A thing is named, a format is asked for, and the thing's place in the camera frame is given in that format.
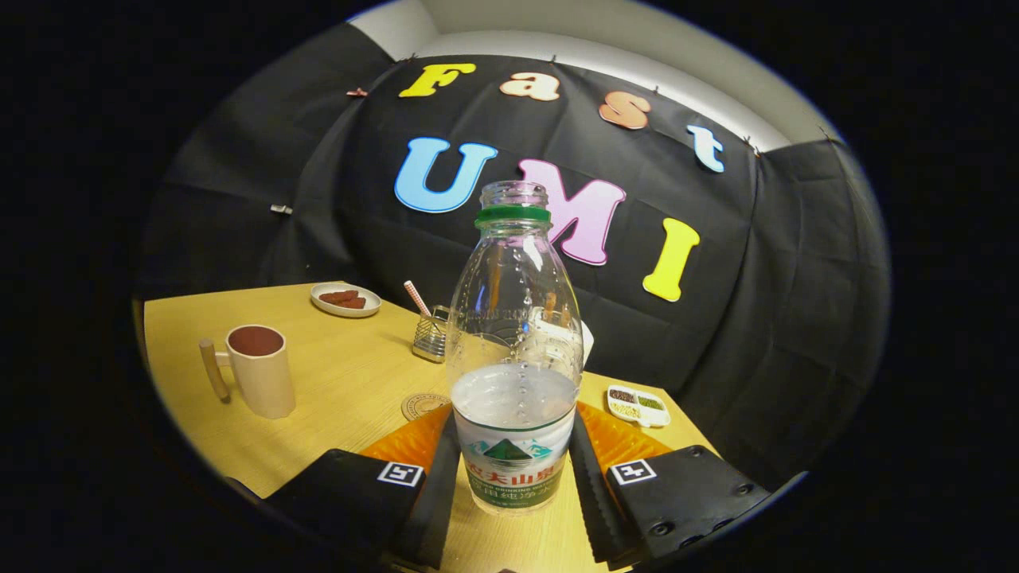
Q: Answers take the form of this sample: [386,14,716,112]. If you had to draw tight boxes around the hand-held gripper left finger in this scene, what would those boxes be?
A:
[225,406,463,570]

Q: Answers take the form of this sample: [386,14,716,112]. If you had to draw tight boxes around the beige cup with wooden handle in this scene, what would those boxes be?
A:
[199,325,296,420]

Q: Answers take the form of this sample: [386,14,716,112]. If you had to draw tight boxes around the wooden table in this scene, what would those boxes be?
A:
[142,280,721,573]

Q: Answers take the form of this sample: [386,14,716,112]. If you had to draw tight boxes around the metal mesh holder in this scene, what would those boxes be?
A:
[412,306,451,364]

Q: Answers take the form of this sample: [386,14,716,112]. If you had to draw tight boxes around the small white plate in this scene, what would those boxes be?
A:
[310,282,382,319]

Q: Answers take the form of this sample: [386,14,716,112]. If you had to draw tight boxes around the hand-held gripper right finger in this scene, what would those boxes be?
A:
[568,400,771,570]

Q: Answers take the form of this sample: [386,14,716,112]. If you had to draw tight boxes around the round wooden coaster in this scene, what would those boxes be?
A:
[401,392,453,422]

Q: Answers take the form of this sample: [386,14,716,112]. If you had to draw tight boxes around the clear plastic juice bottle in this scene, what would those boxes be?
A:
[446,181,584,516]

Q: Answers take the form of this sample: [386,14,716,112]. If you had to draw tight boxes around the white divided dish with beans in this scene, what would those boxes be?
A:
[607,384,671,428]

